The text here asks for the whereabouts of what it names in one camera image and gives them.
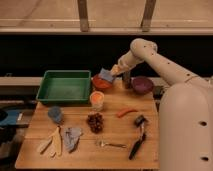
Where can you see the silver fork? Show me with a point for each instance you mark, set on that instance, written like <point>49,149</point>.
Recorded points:
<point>102,144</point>

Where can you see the green plastic tray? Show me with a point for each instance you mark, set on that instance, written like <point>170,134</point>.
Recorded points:
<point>65,86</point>

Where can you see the blue sponge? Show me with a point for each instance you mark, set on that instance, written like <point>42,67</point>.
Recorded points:
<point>106,75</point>

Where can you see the dark cylindrical shaker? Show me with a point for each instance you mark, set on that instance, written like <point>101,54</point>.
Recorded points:
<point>126,78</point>

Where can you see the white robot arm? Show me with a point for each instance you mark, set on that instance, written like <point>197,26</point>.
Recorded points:
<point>185,111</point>

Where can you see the black dish brush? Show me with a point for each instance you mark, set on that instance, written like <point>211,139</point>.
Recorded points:
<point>139,122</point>

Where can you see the red bowl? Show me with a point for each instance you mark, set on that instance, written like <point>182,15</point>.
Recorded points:
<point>100,84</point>

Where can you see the clear cup with orange content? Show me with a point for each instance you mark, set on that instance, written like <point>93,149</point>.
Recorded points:
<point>97,100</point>

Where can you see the purple bowl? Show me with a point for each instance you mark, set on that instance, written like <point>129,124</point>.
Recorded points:
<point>142,85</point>

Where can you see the bunch of red grapes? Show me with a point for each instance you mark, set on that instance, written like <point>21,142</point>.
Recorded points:
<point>95,122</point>

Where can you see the blue cup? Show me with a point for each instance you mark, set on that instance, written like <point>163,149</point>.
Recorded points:
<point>55,114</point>

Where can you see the blue object at left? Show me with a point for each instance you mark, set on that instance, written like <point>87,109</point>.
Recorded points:
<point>10,117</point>

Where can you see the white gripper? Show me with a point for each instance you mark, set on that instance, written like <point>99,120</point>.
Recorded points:
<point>125,63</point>

